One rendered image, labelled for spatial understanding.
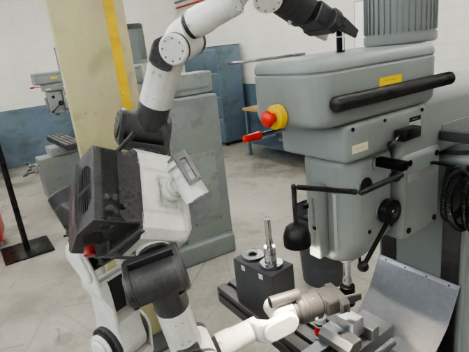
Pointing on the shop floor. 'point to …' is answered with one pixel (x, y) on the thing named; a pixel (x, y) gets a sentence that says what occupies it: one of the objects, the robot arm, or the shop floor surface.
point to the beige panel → (97, 82)
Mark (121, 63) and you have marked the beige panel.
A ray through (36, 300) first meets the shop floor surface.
